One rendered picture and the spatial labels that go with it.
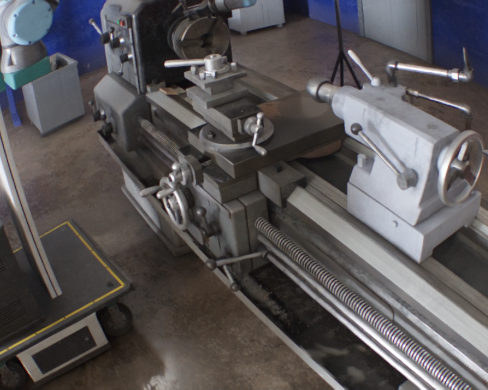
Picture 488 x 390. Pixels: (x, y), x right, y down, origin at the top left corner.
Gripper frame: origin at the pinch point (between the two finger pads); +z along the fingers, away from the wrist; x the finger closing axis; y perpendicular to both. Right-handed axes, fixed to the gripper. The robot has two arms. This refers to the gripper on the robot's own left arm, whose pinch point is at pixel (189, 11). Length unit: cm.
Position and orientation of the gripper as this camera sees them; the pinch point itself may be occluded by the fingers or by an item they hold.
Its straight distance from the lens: 244.1
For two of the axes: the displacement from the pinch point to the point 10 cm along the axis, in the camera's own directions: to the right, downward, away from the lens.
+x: 3.7, -7.5, 5.5
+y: 4.0, 6.6, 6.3
